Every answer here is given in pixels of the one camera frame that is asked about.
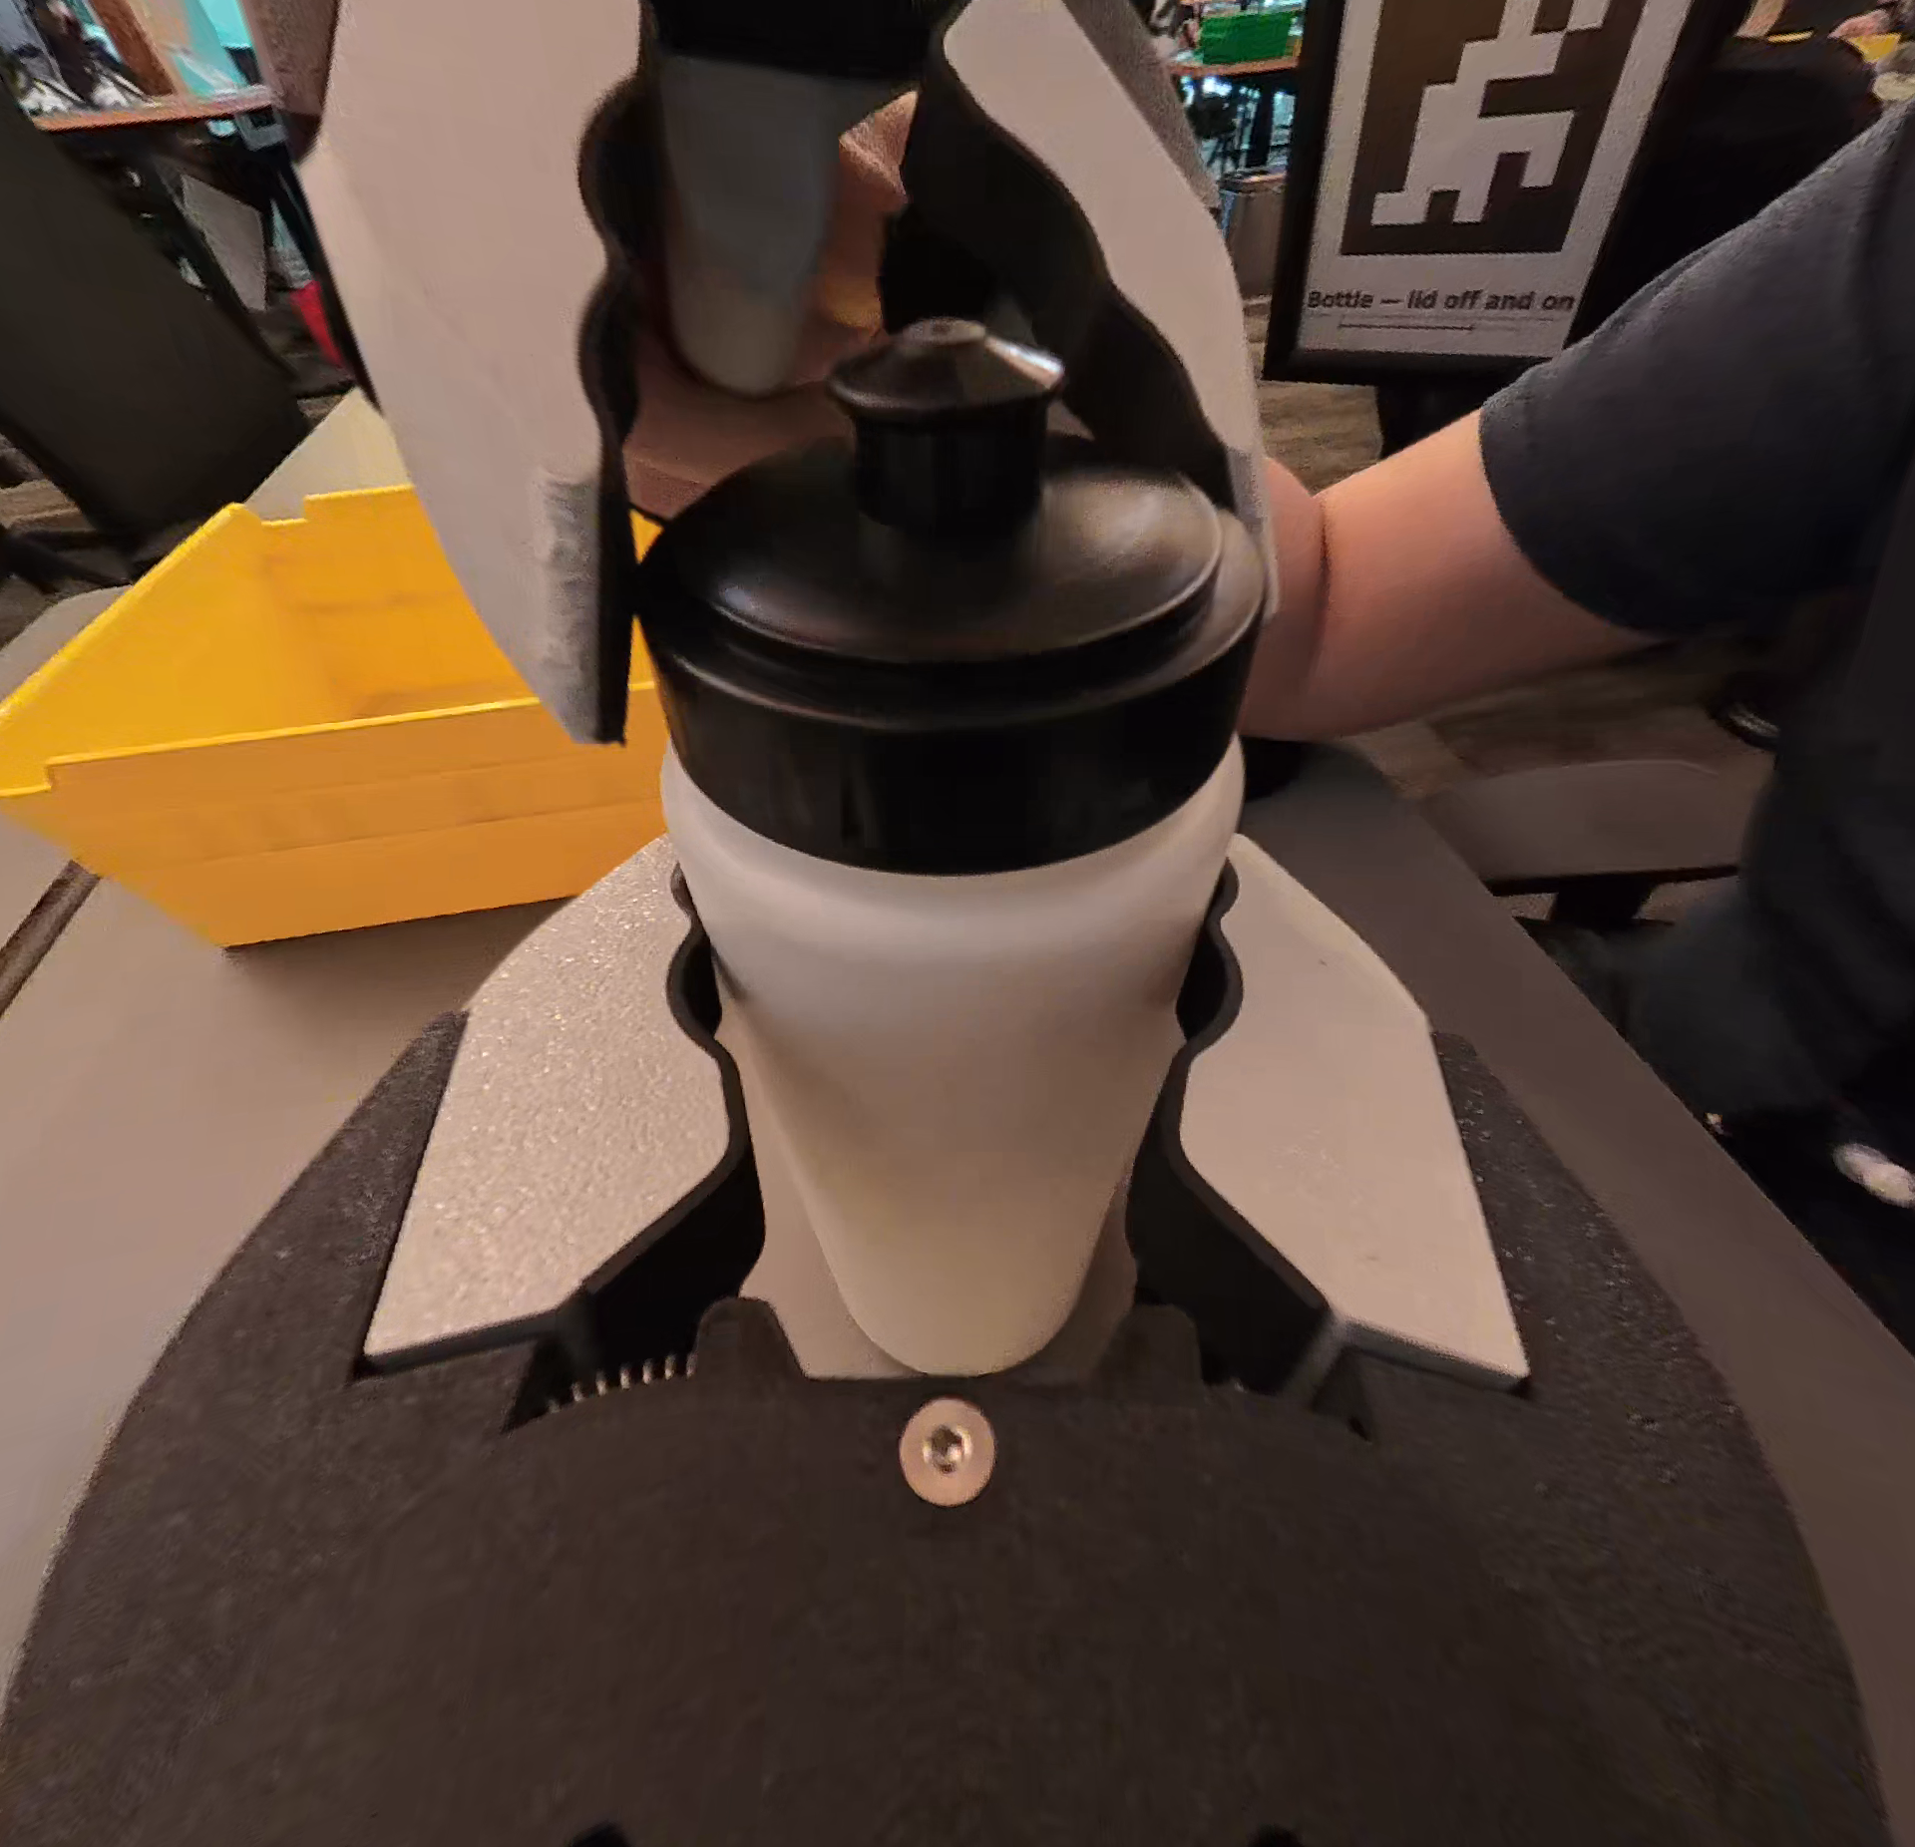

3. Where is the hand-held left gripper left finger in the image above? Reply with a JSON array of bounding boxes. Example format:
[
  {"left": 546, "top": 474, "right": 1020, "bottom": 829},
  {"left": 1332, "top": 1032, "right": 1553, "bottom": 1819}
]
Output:
[{"left": 364, "top": 840, "right": 771, "bottom": 1370}]

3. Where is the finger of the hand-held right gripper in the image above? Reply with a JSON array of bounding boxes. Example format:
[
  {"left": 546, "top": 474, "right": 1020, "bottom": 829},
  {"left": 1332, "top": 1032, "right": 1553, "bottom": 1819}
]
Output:
[
  {"left": 890, "top": 0, "right": 1281, "bottom": 615},
  {"left": 298, "top": 0, "right": 678, "bottom": 748}
]

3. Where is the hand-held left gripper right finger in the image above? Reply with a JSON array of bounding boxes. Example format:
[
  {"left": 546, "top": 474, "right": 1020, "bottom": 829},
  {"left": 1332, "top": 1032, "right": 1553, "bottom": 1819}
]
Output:
[{"left": 1133, "top": 839, "right": 1531, "bottom": 1392}]

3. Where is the white plastic bottle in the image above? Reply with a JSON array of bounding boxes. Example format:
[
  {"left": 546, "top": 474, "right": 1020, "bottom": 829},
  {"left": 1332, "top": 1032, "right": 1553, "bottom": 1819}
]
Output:
[{"left": 660, "top": 742, "right": 1246, "bottom": 1378}]

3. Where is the yellow plastic bin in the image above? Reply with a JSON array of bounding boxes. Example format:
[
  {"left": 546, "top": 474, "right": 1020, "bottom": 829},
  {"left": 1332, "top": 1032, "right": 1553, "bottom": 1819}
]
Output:
[{"left": 0, "top": 483, "right": 678, "bottom": 955}]

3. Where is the black bottle lid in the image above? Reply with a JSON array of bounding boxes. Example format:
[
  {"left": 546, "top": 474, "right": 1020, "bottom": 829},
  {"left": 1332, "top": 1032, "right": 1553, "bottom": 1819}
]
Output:
[{"left": 636, "top": 316, "right": 1270, "bottom": 880}]

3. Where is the person's right hand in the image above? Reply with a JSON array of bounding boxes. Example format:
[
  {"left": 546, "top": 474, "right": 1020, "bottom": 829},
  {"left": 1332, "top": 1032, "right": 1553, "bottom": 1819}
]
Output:
[{"left": 625, "top": 95, "right": 917, "bottom": 521}]

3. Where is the dark board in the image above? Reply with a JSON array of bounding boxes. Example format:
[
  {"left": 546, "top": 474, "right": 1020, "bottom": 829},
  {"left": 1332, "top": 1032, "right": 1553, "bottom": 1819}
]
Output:
[{"left": 0, "top": 84, "right": 311, "bottom": 554}]

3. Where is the black framed tag sign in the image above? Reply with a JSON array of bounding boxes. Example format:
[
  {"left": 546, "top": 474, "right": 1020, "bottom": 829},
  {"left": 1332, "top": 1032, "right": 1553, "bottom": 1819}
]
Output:
[{"left": 1267, "top": 0, "right": 1774, "bottom": 390}]

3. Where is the grey chair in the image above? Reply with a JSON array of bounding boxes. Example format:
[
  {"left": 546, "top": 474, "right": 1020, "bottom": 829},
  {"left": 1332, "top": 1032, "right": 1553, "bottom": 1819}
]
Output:
[{"left": 1407, "top": 748, "right": 1774, "bottom": 937}]

